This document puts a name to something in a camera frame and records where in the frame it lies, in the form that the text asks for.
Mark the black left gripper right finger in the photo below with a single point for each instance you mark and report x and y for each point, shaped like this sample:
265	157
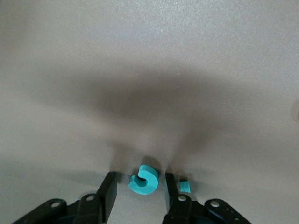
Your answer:
175	205

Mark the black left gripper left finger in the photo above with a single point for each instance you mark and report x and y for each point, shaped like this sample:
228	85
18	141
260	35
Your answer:
105	198

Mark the teal foam letter t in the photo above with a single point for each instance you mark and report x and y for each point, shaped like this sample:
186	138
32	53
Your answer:
185	186

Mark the teal foam letter c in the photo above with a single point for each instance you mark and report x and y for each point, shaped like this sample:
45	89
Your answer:
149	184

